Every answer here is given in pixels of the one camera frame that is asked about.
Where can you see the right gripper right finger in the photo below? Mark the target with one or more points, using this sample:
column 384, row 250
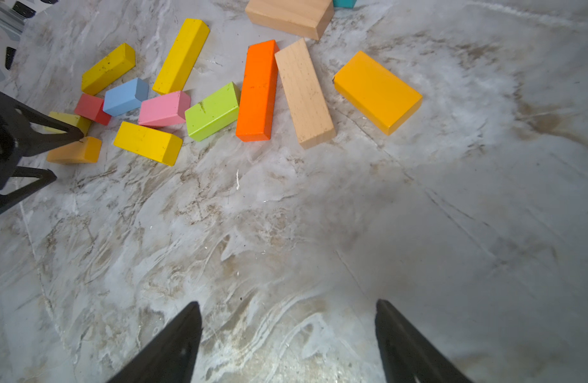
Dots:
column 407, row 356

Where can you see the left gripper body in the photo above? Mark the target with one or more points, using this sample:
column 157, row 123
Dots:
column 9, row 148

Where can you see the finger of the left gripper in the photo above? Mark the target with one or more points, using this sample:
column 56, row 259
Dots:
column 35, row 133
column 43, row 177

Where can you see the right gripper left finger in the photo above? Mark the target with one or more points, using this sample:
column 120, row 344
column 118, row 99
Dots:
column 171, row 355

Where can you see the orange-yellow long block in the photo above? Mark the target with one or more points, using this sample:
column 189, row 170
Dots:
column 84, row 151

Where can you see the red block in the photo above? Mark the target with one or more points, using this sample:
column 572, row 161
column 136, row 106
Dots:
column 91, row 107

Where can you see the lime green block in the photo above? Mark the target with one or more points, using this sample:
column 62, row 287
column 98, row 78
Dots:
column 213, row 113

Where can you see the light blue block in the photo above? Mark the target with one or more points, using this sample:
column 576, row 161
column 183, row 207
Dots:
column 126, row 97

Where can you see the pink block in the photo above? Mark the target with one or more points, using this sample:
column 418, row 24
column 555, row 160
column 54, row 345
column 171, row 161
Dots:
column 164, row 110

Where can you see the yellow upright long block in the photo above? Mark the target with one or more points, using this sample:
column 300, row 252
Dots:
column 182, row 57

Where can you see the orange block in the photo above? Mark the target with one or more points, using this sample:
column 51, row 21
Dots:
column 258, row 93

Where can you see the amber flat block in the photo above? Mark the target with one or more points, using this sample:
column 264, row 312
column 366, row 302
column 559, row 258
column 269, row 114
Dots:
column 378, row 94

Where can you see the natural wood long block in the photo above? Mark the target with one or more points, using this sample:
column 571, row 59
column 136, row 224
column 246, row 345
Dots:
column 308, row 107

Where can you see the natural wood upper block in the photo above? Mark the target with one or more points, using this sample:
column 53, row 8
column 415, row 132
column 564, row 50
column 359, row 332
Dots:
column 304, row 18

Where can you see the teal small block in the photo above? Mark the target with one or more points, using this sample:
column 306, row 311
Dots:
column 350, row 4

